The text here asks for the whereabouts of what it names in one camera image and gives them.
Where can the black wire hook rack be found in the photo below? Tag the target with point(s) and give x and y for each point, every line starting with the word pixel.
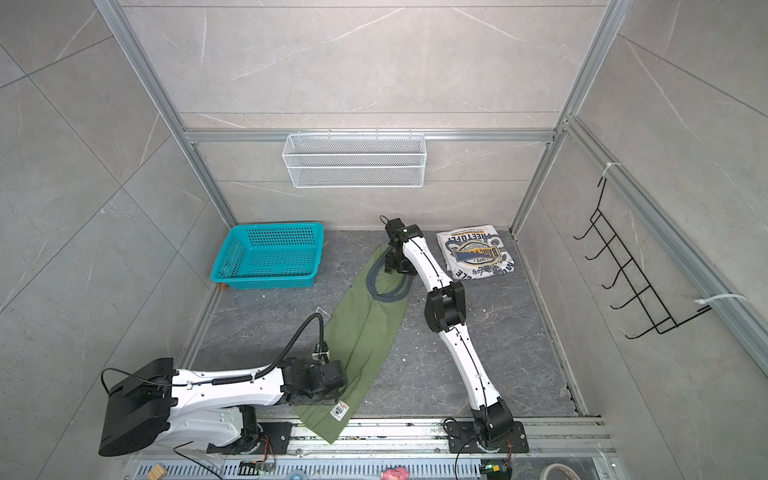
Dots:
pixel 628 270

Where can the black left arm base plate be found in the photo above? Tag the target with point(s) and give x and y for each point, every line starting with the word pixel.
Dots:
pixel 262 438

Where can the small wooden block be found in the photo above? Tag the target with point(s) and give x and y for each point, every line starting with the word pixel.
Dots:
pixel 157 472

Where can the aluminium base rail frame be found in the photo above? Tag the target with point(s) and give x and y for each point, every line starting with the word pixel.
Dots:
pixel 367 447

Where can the pink small object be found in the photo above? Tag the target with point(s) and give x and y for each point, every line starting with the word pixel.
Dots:
pixel 398 473

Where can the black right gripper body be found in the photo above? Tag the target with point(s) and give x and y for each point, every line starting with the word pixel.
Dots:
pixel 396 262

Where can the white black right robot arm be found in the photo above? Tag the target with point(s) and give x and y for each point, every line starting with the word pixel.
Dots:
pixel 445 313

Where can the white tape roll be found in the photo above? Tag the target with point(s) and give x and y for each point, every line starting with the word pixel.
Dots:
pixel 564 470

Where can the olive green tank top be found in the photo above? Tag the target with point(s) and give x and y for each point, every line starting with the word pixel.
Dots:
pixel 360 334

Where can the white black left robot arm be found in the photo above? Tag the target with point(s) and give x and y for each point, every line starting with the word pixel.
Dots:
pixel 162 403

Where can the white wire mesh shelf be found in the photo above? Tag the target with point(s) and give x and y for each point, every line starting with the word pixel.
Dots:
pixel 355 160

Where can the white navy-trimmed tank top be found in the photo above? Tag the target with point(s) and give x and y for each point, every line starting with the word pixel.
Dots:
pixel 475 253

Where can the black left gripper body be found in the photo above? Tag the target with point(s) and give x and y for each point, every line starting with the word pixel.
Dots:
pixel 325 400

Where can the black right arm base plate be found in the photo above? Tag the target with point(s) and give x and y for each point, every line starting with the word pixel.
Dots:
pixel 463 438

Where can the teal plastic basket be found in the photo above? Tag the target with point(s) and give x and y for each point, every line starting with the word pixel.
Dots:
pixel 270 256

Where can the green circuit board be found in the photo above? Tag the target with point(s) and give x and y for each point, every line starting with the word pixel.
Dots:
pixel 495 471

